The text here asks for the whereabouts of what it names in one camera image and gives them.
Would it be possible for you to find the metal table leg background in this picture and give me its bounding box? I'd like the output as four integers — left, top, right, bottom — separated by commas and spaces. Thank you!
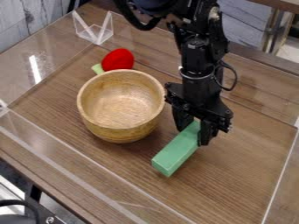
262, 9, 295, 55

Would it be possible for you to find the brown wooden bowl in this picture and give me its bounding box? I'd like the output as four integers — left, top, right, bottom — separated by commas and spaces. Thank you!
76, 69, 164, 144

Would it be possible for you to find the red plush ball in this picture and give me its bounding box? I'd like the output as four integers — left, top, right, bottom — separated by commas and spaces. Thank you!
102, 48, 135, 71

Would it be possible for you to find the light green flat piece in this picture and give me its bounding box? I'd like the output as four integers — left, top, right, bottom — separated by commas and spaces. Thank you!
91, 64, 104, 74

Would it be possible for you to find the clear acrylic tray wall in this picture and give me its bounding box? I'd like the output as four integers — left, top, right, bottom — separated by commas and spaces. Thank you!
0, 101, 195, 224

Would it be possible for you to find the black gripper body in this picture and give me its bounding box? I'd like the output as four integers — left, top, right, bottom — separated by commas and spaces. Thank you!
163, 69, 237, 135

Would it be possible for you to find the black table frame leg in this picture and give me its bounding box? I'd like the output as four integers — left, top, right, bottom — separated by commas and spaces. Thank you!
24, 185, 75, 224

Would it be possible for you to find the black cable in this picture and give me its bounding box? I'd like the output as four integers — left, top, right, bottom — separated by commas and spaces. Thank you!
0, 199, 40, 224

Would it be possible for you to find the clear acrylic stand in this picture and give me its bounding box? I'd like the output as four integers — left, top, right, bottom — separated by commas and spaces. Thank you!
71, 11, 114, 46

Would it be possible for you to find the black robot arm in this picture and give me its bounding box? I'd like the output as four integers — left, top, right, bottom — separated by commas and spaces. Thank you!
114, 0, 235, 145

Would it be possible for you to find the green stick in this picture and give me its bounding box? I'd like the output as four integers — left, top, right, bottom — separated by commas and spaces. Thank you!
151, 121, 202, 177

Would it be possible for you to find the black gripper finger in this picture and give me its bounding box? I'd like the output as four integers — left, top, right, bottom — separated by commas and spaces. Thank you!
172, 107, 194, 131
198, 119, 219, 146

